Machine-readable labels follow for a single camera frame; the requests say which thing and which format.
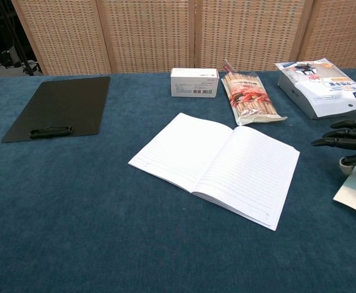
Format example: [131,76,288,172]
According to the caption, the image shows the woven wicker screen panel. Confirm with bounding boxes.
[296,0,356,70]
[96,0,197,74]
[11,0,113,76]
[194,0,314,71]

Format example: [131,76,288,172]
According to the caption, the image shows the bamboo chopsticks plastic bag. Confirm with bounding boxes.
[220,59,288,126]

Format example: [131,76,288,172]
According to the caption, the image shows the black tripod stand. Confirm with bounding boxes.
[0,0,43,76]

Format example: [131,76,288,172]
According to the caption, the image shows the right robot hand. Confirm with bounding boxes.
[311,118,356,176]

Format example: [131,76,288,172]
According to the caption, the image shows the blue velvet tablecloth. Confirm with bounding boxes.
[0,67,356,293]

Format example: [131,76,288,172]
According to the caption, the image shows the black metal clipboard clip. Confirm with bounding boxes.
[29,125,74,140]

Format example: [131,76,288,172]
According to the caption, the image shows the white blue plastic package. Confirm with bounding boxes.
[274,59,356,120]

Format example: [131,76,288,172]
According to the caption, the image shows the open lined notebook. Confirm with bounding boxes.
[128,112,300,232]

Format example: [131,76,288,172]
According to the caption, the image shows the black clipboard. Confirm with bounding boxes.
[1,76,111,143]

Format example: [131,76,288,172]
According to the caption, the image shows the white cardboard box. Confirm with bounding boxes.
[170,67,220,98]

